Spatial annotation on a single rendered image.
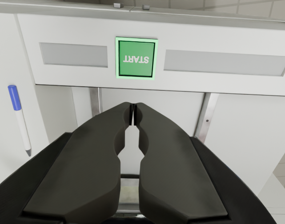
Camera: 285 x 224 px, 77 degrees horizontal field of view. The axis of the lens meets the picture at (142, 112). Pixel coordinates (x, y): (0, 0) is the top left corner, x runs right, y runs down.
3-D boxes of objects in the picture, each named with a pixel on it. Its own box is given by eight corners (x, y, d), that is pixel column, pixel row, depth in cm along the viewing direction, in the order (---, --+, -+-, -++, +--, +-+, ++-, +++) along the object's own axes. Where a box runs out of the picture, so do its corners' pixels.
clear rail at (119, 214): (205, 216, 59) (206, 220, 58) (90, 214, 58) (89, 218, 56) (206, 213, 58) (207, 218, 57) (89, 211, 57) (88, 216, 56)
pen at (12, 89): (31, 158, 33) (13, 87, 26) (25, 158, 33) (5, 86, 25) (34, 154, 34) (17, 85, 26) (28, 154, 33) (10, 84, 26)
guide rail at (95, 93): (108, 200, 65) (107, 208, 63) (102, 200, 65) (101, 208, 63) (99, 63, 39) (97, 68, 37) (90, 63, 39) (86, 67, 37)
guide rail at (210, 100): (182, 201, 67) (183, 210, 64) (176, 201, 66) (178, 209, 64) (220, 70, 41) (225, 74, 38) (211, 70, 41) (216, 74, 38)
